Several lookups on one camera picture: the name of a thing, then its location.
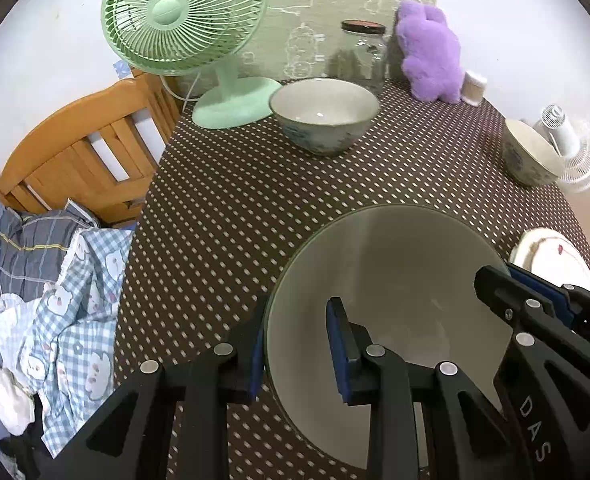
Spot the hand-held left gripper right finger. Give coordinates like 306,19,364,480
325,297,526,480

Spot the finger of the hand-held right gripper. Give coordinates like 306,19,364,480
474,265,590,391
509,262,590,356

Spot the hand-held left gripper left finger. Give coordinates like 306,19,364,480
40,305,268,480

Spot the white red flower plate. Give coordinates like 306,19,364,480
520,232,590,293

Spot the yellow flower plate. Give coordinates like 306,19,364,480
508,227,590,292

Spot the grey-green ceramic bowl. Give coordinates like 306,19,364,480
265,203,513,471
504,118,566,187
269,78,380,157

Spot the brown polka dot tablecloth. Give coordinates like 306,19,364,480
112,77,590,480

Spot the blue gingham blanket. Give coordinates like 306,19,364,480
0,227,136,458

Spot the cotton swab container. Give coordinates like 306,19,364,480
461,70,489,107

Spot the purple plush toy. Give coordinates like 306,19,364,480
394,0,463,104

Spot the dark cloth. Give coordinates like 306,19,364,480
0,395,50,480

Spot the white cloth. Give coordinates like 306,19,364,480
0,364,36,436

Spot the grey plaid blanket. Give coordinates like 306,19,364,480
0,199,100,306

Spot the glass jar with dark lid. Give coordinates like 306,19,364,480
340,20,389,96

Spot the wooden chair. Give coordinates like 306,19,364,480
0,71,183,228

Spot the green patterned board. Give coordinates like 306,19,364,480
240,0,440,81

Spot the green desk fan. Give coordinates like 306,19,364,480
101,0,282,130

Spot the white wall fan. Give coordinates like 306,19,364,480
532,104,590,194

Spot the white fan cable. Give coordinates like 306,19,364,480
162,72,201,111

